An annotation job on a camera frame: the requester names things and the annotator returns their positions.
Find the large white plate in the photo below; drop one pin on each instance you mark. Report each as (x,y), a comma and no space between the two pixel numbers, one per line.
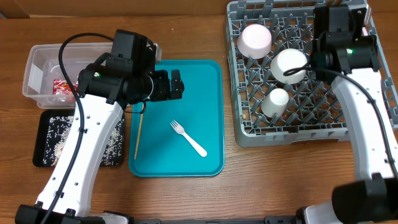
(366,23)

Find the clear plastic bin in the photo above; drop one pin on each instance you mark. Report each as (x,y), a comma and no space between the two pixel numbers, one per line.
(42,68)

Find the red snack wrapper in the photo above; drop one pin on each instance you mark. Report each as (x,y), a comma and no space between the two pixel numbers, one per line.
(61,87)

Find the bowl with rice and nuts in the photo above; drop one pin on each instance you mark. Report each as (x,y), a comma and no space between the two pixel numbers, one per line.
(255,41)

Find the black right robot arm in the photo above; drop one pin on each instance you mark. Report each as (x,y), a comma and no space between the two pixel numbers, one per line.
(348,61)

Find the white plastic fork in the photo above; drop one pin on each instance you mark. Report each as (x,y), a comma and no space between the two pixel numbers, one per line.
(180,130)

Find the black tray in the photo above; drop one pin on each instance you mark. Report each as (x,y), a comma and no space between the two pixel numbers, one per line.
(42,131)

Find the frosted white cup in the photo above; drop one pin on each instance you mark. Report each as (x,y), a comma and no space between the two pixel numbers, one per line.
(275,103)

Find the white bowl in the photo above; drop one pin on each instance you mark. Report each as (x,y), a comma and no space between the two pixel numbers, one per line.
(287,60)

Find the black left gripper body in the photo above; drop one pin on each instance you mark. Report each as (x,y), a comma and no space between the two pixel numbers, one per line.
(162,89)

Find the wooden chopstick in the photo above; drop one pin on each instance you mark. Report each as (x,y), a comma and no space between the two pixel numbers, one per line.
(139,130)

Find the spilled rice and nuts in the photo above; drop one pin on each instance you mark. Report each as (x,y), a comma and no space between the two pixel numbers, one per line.
(57,133)

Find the grey dishwasher rack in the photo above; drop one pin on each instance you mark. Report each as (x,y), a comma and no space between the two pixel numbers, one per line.
(313,111)

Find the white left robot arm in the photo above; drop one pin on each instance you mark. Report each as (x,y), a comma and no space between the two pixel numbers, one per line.
(124,76)

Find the teal plastic tray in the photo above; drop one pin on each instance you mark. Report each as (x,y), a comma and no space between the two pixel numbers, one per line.
(163,152)

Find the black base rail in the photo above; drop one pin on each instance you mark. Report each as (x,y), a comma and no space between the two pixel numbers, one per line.
(266,220)

